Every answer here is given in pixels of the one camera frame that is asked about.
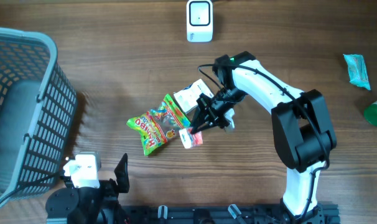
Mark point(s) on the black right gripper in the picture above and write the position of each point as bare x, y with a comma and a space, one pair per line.
203, 103

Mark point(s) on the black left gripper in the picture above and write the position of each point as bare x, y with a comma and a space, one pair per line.
112, 190

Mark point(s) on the red tissue pack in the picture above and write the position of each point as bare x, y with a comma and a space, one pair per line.
190, 140

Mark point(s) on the white carton box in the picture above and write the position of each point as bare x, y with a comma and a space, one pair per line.
187, 97

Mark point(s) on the Haribo gummy candy bag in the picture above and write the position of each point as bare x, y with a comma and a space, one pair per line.
159, 125

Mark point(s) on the teal wet wipes pack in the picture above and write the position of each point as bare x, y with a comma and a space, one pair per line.
357, 70

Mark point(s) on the green lid jar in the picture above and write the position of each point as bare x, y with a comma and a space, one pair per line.
376, 112

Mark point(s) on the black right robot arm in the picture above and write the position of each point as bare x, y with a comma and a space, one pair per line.
301, 125

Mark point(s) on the white barcode scanner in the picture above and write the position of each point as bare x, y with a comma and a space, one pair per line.
199, 20

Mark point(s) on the grey plastic mesh basket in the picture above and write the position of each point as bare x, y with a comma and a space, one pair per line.
37, 107

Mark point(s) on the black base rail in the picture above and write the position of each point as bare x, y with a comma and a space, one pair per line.
256, 214

